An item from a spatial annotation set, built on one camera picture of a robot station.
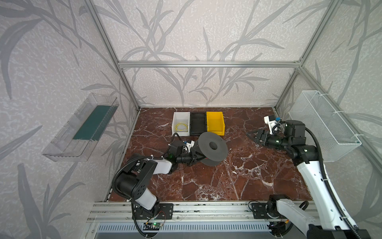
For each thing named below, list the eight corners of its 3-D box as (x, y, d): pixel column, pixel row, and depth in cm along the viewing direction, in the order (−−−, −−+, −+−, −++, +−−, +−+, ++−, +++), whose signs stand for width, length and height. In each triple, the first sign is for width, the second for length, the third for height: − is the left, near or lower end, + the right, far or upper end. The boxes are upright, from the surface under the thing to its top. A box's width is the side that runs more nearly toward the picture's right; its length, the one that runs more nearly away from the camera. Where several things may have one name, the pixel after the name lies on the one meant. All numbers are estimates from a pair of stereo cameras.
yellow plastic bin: (207, 136, 105) (207, 130, 99) (206, 118, 116) (206, 111, 110) (224, 136, 105) (225, 130, 99) (222, 118, 116) (223, 111, 110)
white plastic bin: (171, 137, 104) (170, 131, 99) (174, 117, 116) (173, 111, 111) (189, 137, 104) (188, 131, 99) (190, 117, 116) (190, 111, 111)
